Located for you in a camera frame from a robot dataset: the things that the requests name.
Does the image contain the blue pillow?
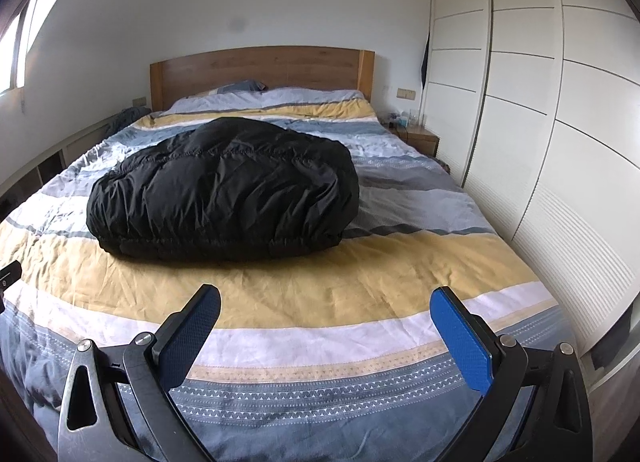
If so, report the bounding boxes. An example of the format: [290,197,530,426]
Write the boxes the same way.
[215,80,268,94]

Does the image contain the black puffer jacket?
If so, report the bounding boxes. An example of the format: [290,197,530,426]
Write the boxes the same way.
[86,117,362,260]

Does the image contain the bed with striped duvet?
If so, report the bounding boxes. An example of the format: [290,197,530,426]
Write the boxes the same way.
[0,87,576,462]

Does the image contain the dark grey cloth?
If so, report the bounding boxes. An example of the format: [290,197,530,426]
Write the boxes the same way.
[105,107,151,135]

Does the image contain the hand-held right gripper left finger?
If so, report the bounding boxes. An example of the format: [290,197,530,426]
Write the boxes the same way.
[56,285,222,462]

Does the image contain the wooden bed headboard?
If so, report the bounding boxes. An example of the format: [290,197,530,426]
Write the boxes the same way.
[149,46,376,113]

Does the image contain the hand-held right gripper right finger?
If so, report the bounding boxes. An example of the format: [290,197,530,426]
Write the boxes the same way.
[429,286,593,462]

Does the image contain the white sliding-door wardrobe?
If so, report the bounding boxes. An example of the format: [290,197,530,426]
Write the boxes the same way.
[420,0,640,388]

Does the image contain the small bedside clutter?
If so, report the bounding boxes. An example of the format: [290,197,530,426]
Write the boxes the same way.
[387,110,426,128]

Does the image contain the low white shelf unit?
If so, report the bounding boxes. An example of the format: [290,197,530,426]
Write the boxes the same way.
[0,115,118,213]

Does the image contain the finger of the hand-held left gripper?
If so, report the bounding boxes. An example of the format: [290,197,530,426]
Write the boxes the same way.
[0,262,23,293]

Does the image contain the wooden nightstand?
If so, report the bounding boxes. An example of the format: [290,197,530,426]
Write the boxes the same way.
[387,125,441,158]

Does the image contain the window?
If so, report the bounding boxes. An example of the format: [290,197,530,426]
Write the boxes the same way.
[0,0,61,96]

